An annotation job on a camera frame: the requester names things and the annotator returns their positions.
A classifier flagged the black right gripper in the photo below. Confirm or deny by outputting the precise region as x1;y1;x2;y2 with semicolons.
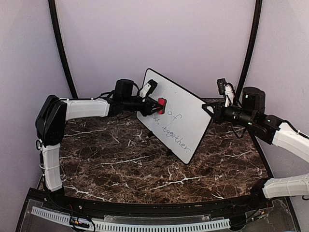
202;101;255;129

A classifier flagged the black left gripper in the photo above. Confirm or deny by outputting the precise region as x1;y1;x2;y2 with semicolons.
123;95;163;116

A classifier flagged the red bone-shaped eraser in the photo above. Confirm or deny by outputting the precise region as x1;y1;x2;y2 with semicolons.
157;98;167;115

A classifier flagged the white whiteboard black frame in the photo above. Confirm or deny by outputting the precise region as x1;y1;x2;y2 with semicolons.
137;68;211;164

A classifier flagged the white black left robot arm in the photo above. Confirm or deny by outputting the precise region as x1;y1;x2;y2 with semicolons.
35;95;164;211

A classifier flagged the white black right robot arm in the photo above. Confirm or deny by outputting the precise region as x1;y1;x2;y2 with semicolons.
202;83;309;210

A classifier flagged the black right whiteboard foot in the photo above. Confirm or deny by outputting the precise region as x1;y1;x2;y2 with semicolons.
167;149;173;157

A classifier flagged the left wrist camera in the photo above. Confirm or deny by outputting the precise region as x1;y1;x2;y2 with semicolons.
112;79;158;102

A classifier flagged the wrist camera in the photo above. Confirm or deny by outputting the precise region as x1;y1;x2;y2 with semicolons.
112;79;158;102
217;78;235;107

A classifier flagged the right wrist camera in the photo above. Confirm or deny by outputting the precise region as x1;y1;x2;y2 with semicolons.
217;78;235;107

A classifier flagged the black right corner post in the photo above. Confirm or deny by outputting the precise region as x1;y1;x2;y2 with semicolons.
236;0;263;98

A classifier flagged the black corner post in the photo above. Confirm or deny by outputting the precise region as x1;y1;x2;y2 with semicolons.
236;0;263;98
48;0;78;98

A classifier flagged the white slotted cable duct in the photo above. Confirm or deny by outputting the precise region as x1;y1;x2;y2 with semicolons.
31;206;231;232

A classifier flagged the black curved front rail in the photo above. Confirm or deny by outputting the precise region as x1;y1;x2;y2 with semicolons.
36;190;273;218

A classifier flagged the black left corner post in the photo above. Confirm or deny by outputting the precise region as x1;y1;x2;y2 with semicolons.
48;0;78;98

